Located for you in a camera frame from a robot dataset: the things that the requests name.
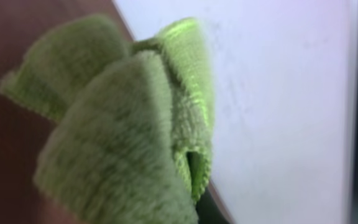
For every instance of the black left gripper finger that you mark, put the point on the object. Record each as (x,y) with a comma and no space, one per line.
(208,212)

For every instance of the light green microfiber cloth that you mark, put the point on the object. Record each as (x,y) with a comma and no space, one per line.
(134,120)

